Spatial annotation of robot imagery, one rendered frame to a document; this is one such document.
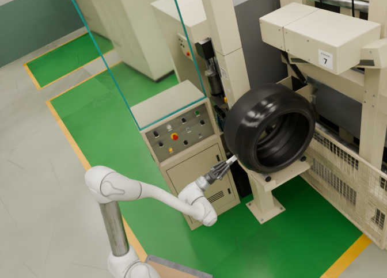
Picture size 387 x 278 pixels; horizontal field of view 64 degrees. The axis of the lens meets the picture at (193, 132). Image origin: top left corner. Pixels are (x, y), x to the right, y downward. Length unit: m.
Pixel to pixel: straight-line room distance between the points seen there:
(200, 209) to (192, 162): 0.76
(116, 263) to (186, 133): 1.06
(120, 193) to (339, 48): 1.18
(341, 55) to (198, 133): 1.29
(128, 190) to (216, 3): 1.08
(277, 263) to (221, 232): 0.57
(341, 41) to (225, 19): 0.65
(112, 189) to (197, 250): 1.62
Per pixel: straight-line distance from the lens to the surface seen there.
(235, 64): 1.98
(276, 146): 2.28
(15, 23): 10.51
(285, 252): 2.83
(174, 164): 2.47
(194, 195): 1.91
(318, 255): 2.82
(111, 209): 1.75
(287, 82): 2.46
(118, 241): 1.87
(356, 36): 1.59
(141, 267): 1.87
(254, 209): 3.07
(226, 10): 1.85
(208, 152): 2.54
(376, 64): 1.61
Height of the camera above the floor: 2.50
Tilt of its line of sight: 38 degrees down
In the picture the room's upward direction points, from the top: 21 degrees counter-clockwise
